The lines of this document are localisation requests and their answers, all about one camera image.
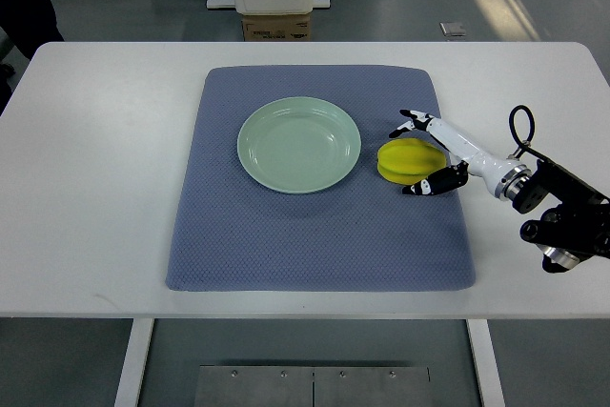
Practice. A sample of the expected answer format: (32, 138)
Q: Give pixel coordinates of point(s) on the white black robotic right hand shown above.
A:
(503, 178)

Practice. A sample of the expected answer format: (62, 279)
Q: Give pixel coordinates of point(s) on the yellow starfruit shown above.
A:
(406, 161)

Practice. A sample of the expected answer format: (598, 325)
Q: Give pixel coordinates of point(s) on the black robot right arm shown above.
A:
(574, 231)

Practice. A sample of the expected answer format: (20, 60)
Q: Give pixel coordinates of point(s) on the grey floor plate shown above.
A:
(452, 29)

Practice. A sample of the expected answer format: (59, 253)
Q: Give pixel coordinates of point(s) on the light green plate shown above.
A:
(298, 145)

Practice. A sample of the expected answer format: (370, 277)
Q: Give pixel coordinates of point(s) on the blue textured mat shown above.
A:
(361, 235)

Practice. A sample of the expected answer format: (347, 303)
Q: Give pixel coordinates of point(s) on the right white table leg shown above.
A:
(485, 363)

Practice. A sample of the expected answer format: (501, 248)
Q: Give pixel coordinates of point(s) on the white table leg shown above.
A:
(134, 363)
(485, 363)

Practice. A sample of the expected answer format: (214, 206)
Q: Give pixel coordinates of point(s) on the cardboard box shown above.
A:
(276, 28)

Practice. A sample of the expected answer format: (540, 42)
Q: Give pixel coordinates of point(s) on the left white table leg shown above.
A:
(134, 363)

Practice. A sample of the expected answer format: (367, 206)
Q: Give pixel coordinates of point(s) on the dark clothed person at left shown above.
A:
(29, 24)

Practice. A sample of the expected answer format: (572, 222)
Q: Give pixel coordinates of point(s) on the metal base plate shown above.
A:
(313, 386)

